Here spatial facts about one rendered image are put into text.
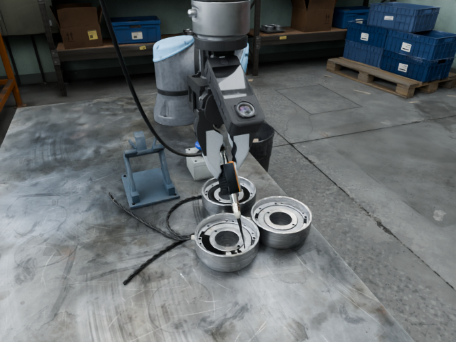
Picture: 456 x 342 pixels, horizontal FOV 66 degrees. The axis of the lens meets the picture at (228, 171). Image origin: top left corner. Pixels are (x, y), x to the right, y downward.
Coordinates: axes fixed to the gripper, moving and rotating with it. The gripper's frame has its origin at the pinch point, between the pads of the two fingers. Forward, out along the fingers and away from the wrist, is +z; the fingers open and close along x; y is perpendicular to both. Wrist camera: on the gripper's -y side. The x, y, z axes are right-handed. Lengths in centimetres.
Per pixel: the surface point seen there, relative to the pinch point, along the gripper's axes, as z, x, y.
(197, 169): 10.5, -0.9, 19.3
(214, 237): 10.3, 3.2, -2.5
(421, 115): 93, -260, 166
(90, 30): 32, 1, 351
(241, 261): 10.7, 1.3, -8.8
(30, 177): 13, 33, 35
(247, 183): 9.9, -8.3, 9.4
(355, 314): 13.3, -10.3, -21.6
